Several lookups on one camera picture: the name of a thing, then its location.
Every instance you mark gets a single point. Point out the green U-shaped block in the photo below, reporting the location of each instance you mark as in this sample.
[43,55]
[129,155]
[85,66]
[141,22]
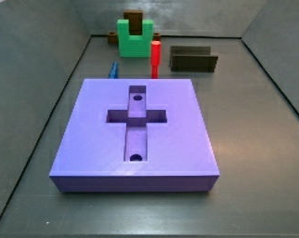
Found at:
[135,45]

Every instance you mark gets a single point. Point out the purple board with cross slot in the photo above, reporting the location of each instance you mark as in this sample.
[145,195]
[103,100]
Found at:
[135,139]

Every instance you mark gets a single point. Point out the blue cylindrical peg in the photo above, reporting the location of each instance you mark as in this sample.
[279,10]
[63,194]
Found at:
[114,72]

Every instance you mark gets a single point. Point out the red cylindrical peg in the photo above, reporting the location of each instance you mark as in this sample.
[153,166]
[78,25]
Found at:
[155,58]

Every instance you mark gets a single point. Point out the brown T-shaped block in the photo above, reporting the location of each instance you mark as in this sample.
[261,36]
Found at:
[135,16]

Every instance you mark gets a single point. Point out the black angle bracket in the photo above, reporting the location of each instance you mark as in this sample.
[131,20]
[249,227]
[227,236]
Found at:
[193,59]

